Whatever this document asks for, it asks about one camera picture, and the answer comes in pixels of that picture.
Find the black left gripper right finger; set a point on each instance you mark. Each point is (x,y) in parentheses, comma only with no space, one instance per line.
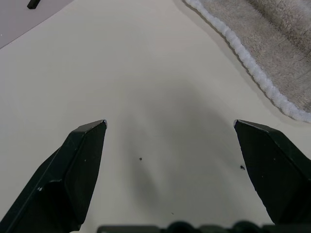
(274,170)

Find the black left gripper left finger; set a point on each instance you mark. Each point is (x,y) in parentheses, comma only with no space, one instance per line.
(60,179)

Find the beige fluffy towel white trim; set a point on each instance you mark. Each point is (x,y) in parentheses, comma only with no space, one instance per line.
(269,43)

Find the small black block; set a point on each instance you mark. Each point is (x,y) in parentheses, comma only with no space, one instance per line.
(33,4)

